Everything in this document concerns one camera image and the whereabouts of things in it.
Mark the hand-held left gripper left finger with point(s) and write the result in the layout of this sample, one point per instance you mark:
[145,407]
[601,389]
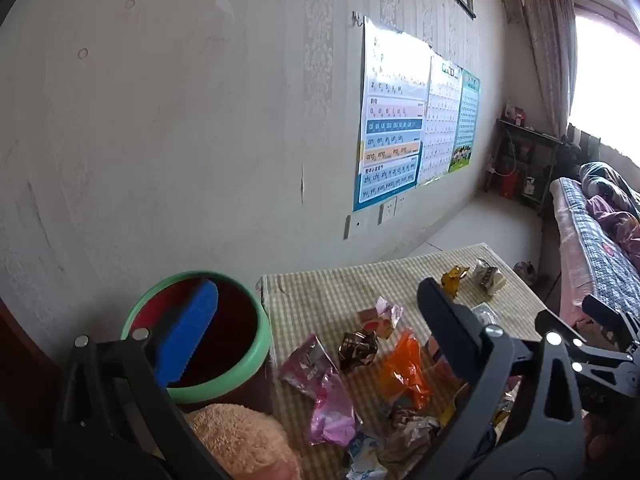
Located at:
[187,330]

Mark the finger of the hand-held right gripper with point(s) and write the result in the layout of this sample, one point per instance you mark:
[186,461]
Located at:
[612,316]
[607,372]

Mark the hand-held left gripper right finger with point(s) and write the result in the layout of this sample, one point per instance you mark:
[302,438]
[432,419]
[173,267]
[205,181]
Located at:
[445,315]

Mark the yellow snack wrapper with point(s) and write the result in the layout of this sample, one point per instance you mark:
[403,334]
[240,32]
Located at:
[454,280]

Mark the red bucket with green rim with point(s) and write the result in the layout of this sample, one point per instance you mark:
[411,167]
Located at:
[225,340]

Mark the silver white wrapper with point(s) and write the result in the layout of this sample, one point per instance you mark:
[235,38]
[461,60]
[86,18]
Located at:
[487,277]

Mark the clear plastic wrapper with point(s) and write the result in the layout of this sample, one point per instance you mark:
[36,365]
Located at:
[485,315]

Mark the small pink white wrapper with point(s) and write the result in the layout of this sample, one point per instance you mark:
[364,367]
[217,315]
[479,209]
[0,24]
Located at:
[380,315]

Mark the orange plastic wrapper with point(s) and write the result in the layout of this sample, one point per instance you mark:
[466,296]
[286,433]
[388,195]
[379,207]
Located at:
[405,370]

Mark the bed with checked cover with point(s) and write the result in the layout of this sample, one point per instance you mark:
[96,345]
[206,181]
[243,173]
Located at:
[585,240]

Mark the brown crumpled wrapper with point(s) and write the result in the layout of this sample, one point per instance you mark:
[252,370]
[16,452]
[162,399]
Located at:
[357,350]

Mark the purple grey quilt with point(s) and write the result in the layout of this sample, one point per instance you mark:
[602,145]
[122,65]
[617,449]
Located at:
[615,195]

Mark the peach fleece fabric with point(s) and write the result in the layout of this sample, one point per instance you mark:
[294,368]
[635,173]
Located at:
[240,440]

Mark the checked tablecloth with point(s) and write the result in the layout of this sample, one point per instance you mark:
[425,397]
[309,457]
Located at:
[320,300]

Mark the large pink snack wrapper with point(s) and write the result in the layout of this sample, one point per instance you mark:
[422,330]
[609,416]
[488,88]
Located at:
[325,390]

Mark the red container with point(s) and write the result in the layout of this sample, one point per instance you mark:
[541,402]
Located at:
[509,184]

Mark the blue white wrapper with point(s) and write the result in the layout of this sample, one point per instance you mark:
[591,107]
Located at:
[365,457]

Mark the dark metal shelf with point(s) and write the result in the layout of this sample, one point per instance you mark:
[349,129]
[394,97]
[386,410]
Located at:
[530,160]

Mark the small red box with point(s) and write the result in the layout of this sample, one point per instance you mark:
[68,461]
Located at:
[518,116]

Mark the window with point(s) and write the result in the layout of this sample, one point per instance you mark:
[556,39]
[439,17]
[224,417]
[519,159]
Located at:
[607,75]

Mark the pink patterned curtain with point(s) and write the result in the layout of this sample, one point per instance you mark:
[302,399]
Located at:
[550,50]

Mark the white wall socket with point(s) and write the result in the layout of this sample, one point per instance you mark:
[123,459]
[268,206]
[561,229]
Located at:
[387,211]

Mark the white wall switch plate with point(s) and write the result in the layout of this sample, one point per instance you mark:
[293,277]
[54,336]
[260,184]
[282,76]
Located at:
[356,225]

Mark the white table wall poster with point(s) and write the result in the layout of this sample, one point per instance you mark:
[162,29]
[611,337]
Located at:
[442,125]

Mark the green blue wall poster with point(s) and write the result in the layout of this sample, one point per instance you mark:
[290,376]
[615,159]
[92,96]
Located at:
[466,120]

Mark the blue letter wall poster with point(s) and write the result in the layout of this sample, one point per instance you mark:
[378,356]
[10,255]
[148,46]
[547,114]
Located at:
[390,125]

